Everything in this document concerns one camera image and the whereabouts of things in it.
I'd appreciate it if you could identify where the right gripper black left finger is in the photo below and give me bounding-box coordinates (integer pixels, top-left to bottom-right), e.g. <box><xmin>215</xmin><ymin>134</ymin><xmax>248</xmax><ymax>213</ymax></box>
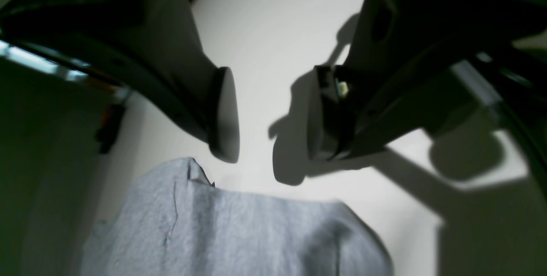
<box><xmin>1</xmin><ymin>0</ymin><xmax>240</xmax><ymax>163</ymax></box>

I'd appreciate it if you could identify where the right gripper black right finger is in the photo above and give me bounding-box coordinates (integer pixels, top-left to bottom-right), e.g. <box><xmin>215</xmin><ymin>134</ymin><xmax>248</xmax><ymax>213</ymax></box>
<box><xmin>307</xmin><ymin>0</ymin><xmax>546</xmax><ymax>161</ymax></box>

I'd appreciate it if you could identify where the grey T-shirt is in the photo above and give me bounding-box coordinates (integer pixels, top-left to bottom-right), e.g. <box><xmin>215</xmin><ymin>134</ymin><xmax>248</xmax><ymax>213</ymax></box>
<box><xmin>79</xmin><ymin>158</ymin><xmax>394</xmax><ymax>276</ymax></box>

